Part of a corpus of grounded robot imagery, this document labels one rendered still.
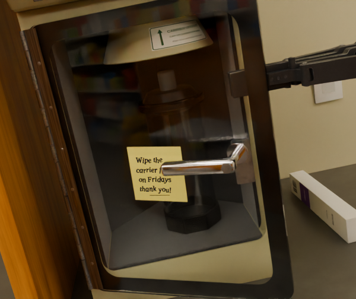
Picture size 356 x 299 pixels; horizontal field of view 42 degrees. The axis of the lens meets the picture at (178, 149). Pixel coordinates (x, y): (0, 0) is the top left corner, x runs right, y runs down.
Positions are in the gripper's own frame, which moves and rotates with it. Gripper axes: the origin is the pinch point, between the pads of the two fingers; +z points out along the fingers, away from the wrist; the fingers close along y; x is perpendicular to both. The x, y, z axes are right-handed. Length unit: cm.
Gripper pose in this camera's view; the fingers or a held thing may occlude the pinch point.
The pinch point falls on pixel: (259, 79)
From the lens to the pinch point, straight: 56.9
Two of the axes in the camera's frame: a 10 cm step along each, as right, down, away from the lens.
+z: -9.8, 2.0, -0.4
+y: 1.0, 2.6, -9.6
